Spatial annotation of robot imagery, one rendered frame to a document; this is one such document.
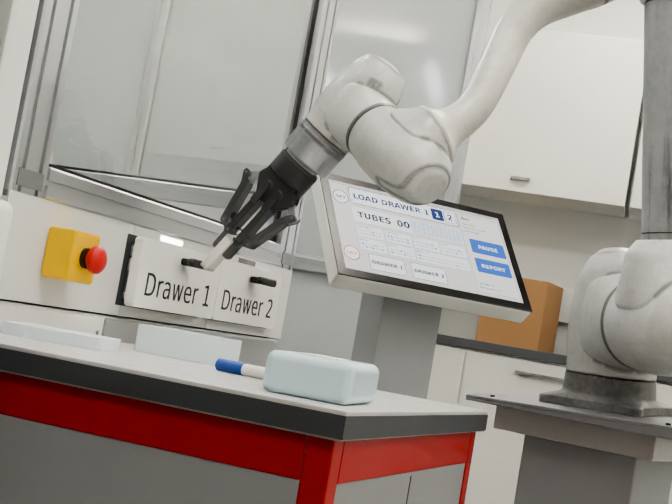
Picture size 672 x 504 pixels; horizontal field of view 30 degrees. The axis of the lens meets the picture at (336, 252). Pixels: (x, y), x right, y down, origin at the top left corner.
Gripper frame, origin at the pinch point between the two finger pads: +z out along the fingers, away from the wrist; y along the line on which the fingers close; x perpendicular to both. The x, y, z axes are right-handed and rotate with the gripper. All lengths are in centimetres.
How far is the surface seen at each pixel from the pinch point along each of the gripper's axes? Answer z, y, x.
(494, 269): -22, -11, -104
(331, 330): 28, 25, -160
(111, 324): 17.1, -0.7, 14.6
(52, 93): -7.7, 16.6, 41.6
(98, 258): 5.4, -1.4, 34.0
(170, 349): 6.7, -18.0, 32.6
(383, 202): -16, 16, -91
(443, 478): -7, -56, 25
